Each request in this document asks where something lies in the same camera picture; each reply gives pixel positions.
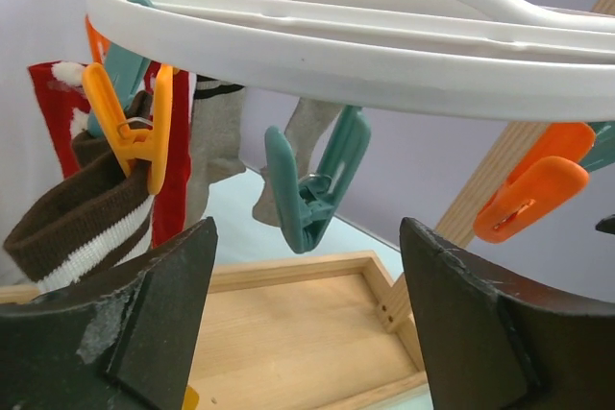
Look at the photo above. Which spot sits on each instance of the orange clip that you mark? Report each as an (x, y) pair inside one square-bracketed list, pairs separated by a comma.
[(98, 44), (547, 177)]

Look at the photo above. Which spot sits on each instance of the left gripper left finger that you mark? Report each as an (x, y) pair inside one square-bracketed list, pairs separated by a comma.
[(122, 339)]

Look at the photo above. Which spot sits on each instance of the red patterned sock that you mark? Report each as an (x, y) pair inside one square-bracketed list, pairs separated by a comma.
[(63, 104)]

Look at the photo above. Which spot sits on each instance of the white round clip hanger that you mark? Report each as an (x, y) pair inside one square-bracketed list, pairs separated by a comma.
[(490, 59)]

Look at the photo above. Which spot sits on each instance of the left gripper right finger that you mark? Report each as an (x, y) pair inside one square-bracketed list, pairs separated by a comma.
[(492, 339)]

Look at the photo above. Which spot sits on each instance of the teal clip behind sock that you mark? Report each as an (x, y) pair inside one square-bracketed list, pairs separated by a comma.
[(126, 71)]

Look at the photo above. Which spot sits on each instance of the orange clip far left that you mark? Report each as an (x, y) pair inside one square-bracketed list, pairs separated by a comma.
[(98, 44)]

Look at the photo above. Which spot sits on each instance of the mustard brown striped sock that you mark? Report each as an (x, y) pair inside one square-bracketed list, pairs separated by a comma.
[(94, 220)]

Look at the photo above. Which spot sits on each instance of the teal clip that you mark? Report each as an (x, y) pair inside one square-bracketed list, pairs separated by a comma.
[(126, 71), (602, 153), (306, 205)]

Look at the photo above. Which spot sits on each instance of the yellow clip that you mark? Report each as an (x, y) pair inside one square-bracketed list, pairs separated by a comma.
[(128, 144)]

